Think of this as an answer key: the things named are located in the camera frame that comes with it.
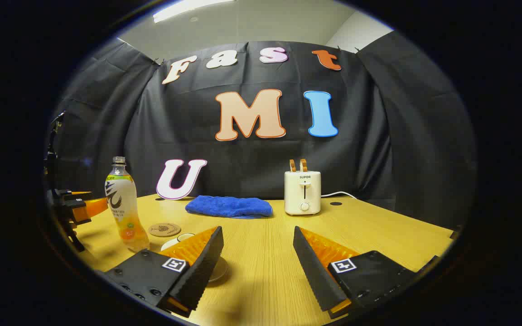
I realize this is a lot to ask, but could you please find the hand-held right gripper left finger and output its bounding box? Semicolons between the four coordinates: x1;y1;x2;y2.
102;225;224;318

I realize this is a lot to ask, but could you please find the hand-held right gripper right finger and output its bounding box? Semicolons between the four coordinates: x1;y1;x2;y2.
293;225;440;320

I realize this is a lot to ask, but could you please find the clear orange drink water bottle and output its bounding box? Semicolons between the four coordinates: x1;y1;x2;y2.
104;156;150;252

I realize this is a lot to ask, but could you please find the round wooden coaster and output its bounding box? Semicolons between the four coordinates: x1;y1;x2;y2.
148;222;182;237

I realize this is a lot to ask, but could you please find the beige teacup saucer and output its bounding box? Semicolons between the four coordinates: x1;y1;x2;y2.
208;257;229;283

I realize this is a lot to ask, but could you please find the blue towel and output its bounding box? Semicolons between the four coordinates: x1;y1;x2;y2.
185;195;273;219

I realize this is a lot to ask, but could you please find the white toaster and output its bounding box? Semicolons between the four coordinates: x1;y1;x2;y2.
284;171;322;216

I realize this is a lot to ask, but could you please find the black backdrop cloth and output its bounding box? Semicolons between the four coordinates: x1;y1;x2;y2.
50;31;477;227

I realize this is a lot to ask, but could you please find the ceiling light panel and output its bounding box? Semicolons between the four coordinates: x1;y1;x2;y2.
152;0;237;23

